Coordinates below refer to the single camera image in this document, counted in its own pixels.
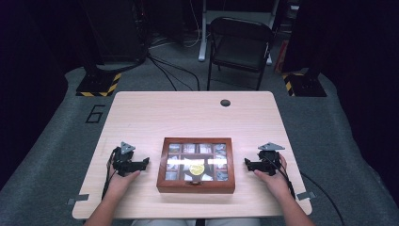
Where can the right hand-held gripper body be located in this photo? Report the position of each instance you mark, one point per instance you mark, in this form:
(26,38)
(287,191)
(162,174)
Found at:
(269,160)

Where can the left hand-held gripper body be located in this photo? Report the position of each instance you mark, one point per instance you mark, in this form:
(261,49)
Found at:
(123,161)

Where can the wooden box with glass lid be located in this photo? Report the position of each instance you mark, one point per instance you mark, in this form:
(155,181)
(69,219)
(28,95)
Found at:
(196,187)

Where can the person's left hand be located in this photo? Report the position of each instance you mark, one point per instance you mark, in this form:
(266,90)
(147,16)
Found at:
(119,185)

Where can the person's right hand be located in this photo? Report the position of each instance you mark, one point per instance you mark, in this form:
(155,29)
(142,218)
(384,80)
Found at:
(279,183)

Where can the silver foil packet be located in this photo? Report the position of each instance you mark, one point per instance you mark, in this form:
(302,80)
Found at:
(220,148)
(171,175)
(222,176)
(172,165)

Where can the foil packet with orange print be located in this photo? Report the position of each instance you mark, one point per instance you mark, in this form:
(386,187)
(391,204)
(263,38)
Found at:
(221,164)

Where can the white yellow packet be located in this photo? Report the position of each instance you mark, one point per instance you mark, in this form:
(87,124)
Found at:
(174,148)

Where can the white cup with yellow rim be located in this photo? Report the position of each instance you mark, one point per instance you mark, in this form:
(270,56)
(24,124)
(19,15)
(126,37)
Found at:
(207,177)

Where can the white creamer cup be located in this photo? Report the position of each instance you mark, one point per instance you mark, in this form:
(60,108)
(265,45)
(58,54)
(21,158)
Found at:
(187,177)

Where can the white red packet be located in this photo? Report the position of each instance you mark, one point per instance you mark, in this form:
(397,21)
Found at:
(189,148)
(205,148)

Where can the grey tape piece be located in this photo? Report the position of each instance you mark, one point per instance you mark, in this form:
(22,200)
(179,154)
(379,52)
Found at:
(306,196)
(78,198)

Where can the yellow lid creamer cup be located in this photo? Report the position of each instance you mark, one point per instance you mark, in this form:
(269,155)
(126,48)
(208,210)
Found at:
(197,169)

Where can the black table grommet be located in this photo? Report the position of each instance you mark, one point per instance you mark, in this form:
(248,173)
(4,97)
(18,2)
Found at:
(225,103)

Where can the grey floor mat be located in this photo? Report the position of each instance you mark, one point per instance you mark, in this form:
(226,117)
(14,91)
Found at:
(47,157)

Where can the striped black stand base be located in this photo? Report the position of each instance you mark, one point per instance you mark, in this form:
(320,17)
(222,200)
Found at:
(306,86)
(95,84)

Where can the black folding chair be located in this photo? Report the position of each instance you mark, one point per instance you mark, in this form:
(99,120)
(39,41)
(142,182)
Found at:
(240,50)

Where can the black curtain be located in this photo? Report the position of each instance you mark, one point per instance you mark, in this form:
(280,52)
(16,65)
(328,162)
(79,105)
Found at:
(28,78)
(363,78)

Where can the dark equipment cabinet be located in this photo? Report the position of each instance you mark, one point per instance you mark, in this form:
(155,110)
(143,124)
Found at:
(116,31)

